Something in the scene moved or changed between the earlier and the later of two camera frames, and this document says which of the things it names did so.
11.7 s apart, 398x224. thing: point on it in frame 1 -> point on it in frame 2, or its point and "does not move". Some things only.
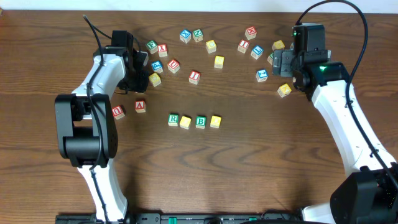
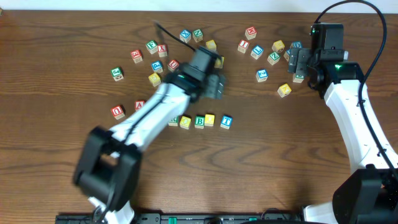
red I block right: x=243 y=46 does not move
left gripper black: x=138 y=80 -> x=214 y=86
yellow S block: x=219 y=61 does not move
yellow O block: x=185 y=122 does not move
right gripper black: x=282 y=63 -> x=300 y=62
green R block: x=173 y=119 does not move
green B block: x=201 y=121 does not move
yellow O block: x=215 y=121 -> x=209 y=120
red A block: x=139 y=106 does not move
